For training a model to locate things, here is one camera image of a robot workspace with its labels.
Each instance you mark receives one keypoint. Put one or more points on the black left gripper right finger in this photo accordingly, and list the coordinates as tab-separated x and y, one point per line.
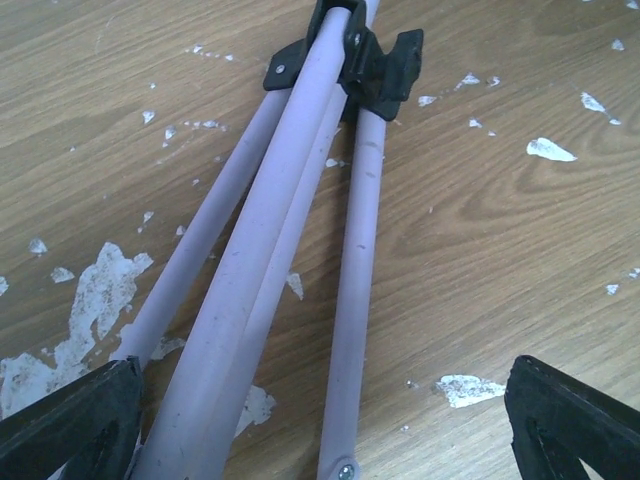
561	424

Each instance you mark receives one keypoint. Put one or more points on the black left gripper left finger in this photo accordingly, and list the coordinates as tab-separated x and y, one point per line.
85	430

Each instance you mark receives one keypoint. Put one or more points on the white tripod music stand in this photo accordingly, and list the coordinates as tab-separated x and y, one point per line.
269	182

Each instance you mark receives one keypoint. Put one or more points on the white paper scrap pile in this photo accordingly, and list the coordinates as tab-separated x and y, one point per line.
510	200

